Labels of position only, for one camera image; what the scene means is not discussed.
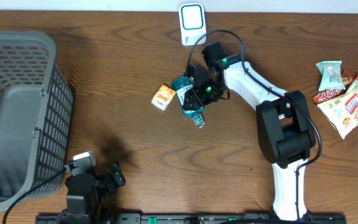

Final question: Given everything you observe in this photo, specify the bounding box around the small orange snack packet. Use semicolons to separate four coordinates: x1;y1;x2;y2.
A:
151;84;176;111

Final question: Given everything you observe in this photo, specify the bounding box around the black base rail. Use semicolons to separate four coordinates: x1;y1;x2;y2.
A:
35;212;347;224

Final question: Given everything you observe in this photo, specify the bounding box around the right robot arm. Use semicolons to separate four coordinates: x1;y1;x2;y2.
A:
182;42;316;221

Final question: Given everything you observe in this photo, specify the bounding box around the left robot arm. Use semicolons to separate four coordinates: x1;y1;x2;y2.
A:
60;162;126;224

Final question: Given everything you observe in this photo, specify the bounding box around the blue mouthwash bottle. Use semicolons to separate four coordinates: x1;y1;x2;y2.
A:
172;77;205;128

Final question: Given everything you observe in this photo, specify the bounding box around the teal wet wipes pack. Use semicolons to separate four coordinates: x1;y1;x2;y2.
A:
316;60;345;91

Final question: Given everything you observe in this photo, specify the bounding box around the red Top chocolate bar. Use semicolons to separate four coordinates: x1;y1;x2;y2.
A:
312;70;356;105

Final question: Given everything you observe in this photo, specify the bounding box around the yellow snack bag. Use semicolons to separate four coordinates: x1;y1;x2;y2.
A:
317;75;358;139

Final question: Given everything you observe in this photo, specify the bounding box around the grey plastic basket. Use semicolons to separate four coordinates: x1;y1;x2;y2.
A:
0;31;73;212

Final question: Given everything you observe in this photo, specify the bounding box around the white barcode scanner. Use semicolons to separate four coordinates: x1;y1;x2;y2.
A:
178;2;206;46

